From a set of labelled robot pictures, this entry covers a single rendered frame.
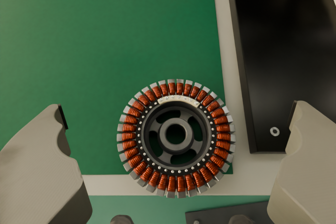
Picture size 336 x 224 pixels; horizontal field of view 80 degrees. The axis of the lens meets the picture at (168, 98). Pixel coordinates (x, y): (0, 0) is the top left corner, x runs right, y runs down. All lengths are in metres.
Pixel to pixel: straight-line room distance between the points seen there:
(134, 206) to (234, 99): 0.82
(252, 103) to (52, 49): 0.26
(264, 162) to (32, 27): 0.34
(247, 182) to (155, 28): 0.22
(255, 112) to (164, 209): 0.81
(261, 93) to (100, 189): 0.20
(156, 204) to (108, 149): 0.77
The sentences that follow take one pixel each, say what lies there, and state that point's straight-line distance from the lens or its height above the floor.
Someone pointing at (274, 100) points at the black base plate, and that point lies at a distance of 0.24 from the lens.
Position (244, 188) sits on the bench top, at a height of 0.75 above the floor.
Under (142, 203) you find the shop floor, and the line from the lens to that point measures 0.99.
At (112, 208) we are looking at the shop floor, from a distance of 1.02.
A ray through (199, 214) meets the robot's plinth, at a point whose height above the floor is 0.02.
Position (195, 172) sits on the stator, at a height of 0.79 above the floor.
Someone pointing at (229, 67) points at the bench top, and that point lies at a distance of 0.27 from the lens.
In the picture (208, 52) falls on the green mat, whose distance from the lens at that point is 0.27.
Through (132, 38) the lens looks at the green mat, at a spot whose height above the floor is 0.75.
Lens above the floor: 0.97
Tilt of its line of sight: 70 degrees down
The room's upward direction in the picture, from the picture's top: 4 degrees counter-clockwise
